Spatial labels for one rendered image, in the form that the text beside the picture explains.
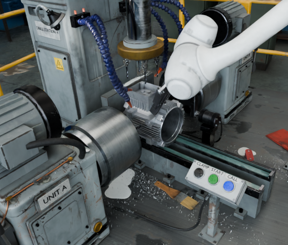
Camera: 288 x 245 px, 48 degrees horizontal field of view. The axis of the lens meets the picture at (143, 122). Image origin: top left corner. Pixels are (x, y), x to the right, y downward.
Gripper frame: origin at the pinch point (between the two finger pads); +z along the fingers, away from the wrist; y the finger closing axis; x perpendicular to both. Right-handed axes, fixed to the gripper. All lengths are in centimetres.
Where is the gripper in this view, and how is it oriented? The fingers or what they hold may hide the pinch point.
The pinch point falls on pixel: (156, 107)
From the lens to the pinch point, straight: 126.1
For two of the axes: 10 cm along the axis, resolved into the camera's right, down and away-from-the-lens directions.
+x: 7.0, 6.8, -2.2
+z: -3.4, 5.8, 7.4
